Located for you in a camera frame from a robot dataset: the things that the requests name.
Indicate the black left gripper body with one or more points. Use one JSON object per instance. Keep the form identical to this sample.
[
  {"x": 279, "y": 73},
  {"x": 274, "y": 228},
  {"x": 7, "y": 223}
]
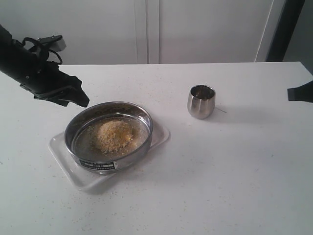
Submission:
[{"x": 36, "y": 67}]

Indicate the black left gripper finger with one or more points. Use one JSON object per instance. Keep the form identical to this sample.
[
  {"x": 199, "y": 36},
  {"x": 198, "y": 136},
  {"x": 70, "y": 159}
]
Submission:
[
  {"x": 56, "y": 98},
  {"x": 73, "y": 91}
]

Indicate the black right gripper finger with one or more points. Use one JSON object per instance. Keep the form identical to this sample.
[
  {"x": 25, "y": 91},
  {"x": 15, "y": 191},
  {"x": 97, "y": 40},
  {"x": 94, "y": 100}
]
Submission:
[{"x": 301, "y": 93}]

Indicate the round steel mesh sieve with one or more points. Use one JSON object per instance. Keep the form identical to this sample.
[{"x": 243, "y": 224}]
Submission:
[{"x": 77, "y": 140}]

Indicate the grain mixture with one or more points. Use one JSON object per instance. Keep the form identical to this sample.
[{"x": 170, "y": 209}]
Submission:
[{"x": 115, "y": 135}]

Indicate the stainless steel cup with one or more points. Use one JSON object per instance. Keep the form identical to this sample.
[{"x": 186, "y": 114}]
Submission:
[{"x": 201, "y": 101}]

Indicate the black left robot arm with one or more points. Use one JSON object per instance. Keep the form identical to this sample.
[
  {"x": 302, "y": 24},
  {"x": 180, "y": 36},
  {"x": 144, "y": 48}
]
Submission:
[{"x": 5, "y": 53}]

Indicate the white cabinet doors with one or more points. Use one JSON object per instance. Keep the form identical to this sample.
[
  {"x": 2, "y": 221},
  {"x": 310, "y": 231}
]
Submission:
[{"x": 143, "y": 31}]

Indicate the white rectangular tray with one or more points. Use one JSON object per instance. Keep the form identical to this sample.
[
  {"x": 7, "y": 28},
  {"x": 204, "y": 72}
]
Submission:
[{"x": 85, "y": 180}]

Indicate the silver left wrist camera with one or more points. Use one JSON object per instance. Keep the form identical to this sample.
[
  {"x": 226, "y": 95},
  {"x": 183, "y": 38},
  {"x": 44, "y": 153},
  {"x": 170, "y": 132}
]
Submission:
[{"x": 54, "y": 42}]

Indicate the dark vertical post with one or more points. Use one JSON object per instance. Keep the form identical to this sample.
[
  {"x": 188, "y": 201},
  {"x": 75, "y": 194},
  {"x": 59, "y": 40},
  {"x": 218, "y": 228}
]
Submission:
[{"x": 284, "y": 30}]

